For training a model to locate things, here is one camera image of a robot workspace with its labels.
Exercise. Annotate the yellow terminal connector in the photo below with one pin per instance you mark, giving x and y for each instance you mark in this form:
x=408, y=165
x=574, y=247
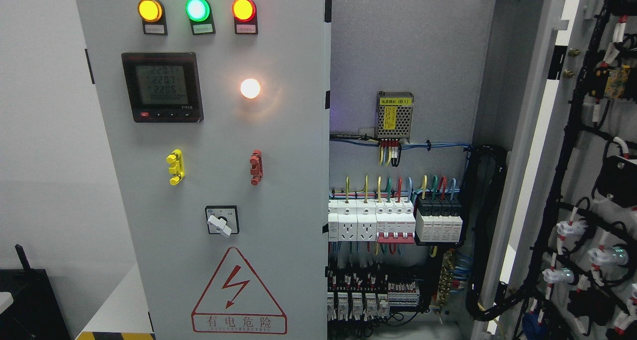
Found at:
x=175, y=161

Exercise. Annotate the black digital power meter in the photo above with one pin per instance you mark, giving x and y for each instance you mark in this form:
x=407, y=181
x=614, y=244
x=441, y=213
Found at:
x=163, y=86

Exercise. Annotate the black box at left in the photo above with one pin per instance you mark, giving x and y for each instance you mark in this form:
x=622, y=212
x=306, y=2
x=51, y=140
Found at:
x=29, y=309

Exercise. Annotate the white glowing indicator lamp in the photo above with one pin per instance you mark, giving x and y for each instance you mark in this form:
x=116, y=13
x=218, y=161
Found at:
x=250, y=88

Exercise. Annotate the green indicator lamp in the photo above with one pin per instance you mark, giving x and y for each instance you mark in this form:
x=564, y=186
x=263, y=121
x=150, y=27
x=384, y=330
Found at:
x=197, y=10

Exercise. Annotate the yellow indicator lamp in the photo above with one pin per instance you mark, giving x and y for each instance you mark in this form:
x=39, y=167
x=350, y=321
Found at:
x=150, y=10

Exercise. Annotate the white socket breaker row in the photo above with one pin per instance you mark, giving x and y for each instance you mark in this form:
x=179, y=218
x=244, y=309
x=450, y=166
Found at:
x=385, y=222

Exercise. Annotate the red terminal connector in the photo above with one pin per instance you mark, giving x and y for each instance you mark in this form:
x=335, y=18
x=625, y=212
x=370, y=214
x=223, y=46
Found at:
x=256, y=170

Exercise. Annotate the grey cabinet door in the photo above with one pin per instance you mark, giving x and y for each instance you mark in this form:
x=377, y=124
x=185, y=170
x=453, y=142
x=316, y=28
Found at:
x=285, y=48
x=561, y=262

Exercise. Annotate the red electric hazard sticker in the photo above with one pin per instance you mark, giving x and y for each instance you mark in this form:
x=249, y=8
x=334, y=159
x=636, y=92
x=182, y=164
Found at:
x=236, y=301

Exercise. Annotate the red indicator lamp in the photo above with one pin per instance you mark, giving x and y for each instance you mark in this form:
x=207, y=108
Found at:
x=243, y=10

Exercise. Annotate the white rotary selector switch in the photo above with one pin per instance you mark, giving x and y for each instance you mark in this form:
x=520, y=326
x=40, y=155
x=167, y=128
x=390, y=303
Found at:
x=222, y=220

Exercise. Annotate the metal mesh power supply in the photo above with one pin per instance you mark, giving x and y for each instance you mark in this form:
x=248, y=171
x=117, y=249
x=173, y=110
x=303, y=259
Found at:
x=394, y=112

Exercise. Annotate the black surge protector block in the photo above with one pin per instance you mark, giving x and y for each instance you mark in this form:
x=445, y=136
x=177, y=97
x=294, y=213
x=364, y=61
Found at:
x=438, y=222

